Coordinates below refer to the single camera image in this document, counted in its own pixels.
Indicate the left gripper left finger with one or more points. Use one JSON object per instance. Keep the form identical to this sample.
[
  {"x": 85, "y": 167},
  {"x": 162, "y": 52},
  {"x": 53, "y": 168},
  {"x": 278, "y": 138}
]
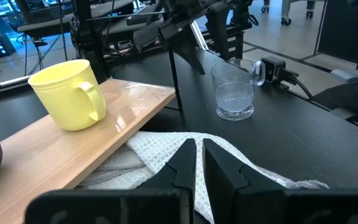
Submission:
[{"x": 179, "y": 177}]

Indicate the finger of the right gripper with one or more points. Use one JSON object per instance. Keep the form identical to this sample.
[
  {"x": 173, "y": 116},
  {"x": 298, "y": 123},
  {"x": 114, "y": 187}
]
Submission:
[
  {"x": 148, "y": 37},
  {"x": 190, "y": 53}
]

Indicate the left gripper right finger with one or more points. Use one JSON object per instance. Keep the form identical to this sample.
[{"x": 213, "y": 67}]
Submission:
[{"x": 225, "y": 186}]

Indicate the clear plastic cup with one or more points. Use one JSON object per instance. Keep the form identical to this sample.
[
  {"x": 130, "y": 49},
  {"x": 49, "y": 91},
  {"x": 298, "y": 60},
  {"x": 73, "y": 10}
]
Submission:
[{"x": 235, "y": 102}]

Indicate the yellow mug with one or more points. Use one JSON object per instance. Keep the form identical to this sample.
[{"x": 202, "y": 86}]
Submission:
[{"x": 61, "y": 96}]

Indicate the light wooden board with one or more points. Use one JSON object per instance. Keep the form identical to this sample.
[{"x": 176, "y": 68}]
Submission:
[{"x": 57, "y": 149}]

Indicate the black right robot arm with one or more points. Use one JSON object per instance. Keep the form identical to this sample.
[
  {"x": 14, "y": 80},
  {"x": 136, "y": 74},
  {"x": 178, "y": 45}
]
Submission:
[{"x": 89, "y": 40}]

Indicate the white waffle cloth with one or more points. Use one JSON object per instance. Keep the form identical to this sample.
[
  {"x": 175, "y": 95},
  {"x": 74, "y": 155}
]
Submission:
[{"x": 154, "y": 149}]

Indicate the grey desk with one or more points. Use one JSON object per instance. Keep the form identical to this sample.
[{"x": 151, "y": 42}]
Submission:
[{"x": 57, "y": 21}]

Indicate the grey caster cart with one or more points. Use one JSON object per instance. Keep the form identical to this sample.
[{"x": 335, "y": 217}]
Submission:
[{"x": 286, "y": 9}]

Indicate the person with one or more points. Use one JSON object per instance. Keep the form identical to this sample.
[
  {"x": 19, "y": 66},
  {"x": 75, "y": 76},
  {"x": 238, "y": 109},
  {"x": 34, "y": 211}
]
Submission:
[{"x": 353, "y": 99}]

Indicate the black partition panel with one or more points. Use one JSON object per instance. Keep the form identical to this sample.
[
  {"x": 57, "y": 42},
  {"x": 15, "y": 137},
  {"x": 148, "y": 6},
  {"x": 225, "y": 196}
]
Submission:
[{"x": 343, "y": 31}]

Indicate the black aluminium table frame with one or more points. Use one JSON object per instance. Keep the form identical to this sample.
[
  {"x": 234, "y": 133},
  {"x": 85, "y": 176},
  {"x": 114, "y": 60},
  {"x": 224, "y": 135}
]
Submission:
[{"x": 217, "y": 28}]

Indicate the black table camera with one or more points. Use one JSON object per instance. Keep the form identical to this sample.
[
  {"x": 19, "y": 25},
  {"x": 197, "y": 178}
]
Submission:
[{"x": 273, "y": 70}]

